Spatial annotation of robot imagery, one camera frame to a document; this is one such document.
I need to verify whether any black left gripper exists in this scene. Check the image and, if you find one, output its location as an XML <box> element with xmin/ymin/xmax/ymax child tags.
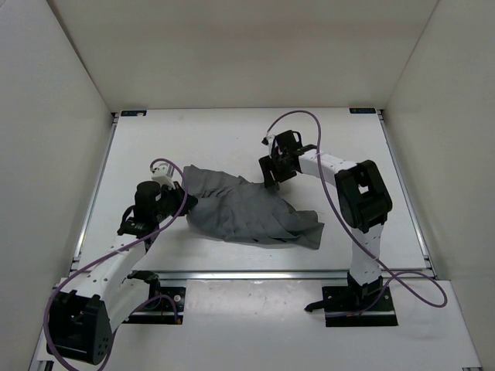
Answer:
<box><xmin>155</xmin><ymin>179</ymin><xmax>199</xmax><ymax>219</ymax></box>

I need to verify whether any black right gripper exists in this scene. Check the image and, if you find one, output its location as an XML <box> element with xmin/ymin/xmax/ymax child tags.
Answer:
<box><xmin>260</xmin><ymin>152</ymin><xmax>295</xmax><ymax>188</ymax></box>

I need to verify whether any grey pleated skirt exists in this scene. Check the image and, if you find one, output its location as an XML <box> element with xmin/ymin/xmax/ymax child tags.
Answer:
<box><xmin>183</xmin><ymin>165</ymin><xmax>324</xmax><ymax>250</ymax></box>

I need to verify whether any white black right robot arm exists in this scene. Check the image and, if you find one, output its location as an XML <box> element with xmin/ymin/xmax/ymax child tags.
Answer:
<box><xmin>259</xmin><ymin>130</ymin><xmax>392</xmax><ymax>311</ymax></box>

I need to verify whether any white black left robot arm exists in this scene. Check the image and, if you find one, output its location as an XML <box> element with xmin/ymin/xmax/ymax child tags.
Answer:
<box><xmin>43</xmin><ymin>181</ymin><xmax>198</xmax><ymax>366</ymax></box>

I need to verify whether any blue label sticker right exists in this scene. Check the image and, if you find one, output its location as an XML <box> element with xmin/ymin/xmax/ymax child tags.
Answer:
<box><xmin>349</xmin><ymin>107</ymin><xmax>376</xmax><ymax>114</ymax></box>

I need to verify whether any blue label sticker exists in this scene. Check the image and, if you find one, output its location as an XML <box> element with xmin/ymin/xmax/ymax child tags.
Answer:
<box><xmin>120</xmin><ymin>110</ymin><xmax>147</xmax><ymax>117</ymax></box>
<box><xmin>349</xmin><ymin>107</ymin><xmax>376</xmax><ymax>114</ymax></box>

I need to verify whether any blue label sticker left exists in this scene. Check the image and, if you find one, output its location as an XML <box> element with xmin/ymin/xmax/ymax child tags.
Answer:
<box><xmin>120</xmin><ymin>110</ymin><xmax>147</xmax><ymax>117</ymax></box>

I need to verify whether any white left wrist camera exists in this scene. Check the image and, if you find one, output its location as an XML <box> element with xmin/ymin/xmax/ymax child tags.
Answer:
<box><xmin>150</xmin><ymin>162</ymin><xmax>175</xmax><ymax>189</ymax></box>

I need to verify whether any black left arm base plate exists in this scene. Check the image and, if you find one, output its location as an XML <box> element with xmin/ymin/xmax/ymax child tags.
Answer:
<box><xmin>124</xmin><ymin>281</ymin><xmax>186</xmax><ymax>325</ymax></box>

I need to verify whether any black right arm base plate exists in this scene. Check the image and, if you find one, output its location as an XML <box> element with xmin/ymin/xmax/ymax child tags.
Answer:
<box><xmin>305</xmin><ymin>286</ymin><xmax>398</xmax><ymax>328</ymax></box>

